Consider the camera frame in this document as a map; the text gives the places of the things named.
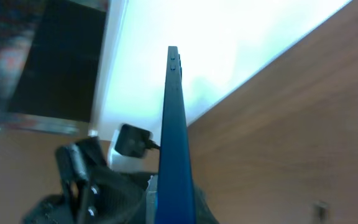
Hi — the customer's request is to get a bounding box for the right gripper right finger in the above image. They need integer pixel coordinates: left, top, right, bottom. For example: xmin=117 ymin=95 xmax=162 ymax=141
xmin=194 ymin=185 xmax=219 ymax=224

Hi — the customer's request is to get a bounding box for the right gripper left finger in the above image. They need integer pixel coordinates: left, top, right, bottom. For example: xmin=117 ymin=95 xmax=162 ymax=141
xmin=22 ymin=137 xmax=157 ymax=224

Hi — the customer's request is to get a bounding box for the blue Samsung Galaxy smartphone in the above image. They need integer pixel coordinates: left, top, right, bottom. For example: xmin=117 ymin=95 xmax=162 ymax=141
xmin=155 ymin=46 xmax=196 ymax=224

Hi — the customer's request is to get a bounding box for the white charger adapter plug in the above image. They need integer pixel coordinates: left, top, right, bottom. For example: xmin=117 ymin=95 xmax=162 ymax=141
xmin=107 ymin=123 xmax=153 ymax=173

